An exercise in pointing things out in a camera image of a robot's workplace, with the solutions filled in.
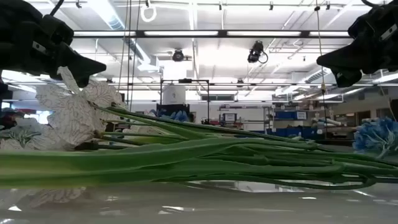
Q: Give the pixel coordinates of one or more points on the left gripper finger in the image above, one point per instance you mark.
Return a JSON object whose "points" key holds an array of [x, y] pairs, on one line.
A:
{"points": [[85, 66], [83, 82]]}

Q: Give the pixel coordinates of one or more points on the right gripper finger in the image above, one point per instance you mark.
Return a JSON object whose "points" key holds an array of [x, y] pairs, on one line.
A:
{"points": [[346, 77], [345, 59]]}

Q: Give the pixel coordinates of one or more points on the white artificial flower bunch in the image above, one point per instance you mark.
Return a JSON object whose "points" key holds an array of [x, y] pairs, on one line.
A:
{"points": [[74, 118]]}

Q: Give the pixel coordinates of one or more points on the blue artificial flower bunch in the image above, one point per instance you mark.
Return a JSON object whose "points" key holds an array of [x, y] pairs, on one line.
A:
{"points": [[177, 115], [373, 137]]}

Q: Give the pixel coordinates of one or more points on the blue storage bin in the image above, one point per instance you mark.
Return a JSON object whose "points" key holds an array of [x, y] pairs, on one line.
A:
{"points": [[289, 115]]}

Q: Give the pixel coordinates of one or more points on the person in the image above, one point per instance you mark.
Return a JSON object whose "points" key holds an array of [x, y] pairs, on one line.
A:
{"points": [[7, 119]]}

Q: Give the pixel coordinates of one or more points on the row of blue bins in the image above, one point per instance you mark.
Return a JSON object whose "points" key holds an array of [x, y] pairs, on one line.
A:
{"points": [[280, 132]]}

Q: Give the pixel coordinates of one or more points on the small black monitor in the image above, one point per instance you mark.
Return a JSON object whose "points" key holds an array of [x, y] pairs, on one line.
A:
{"points": [[171, 108]]}

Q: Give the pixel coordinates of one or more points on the black beam with light strips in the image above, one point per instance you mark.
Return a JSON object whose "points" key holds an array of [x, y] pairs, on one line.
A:
{"points": [[222, 33]]}

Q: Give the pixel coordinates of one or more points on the white table mat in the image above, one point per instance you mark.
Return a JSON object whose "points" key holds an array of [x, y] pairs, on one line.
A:
{"points": [[199, 208]]}

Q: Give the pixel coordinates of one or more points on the silver ceiling duct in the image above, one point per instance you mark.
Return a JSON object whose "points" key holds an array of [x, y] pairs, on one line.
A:
{"points": [[109, 15]]}

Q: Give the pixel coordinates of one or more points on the round black ceiling camera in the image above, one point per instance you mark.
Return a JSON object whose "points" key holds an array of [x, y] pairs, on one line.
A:
{"points": [[178, 56]]}

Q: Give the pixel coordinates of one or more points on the distant black rig frame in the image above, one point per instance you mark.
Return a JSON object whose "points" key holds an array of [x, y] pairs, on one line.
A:
{"points": [[185, 81]]}

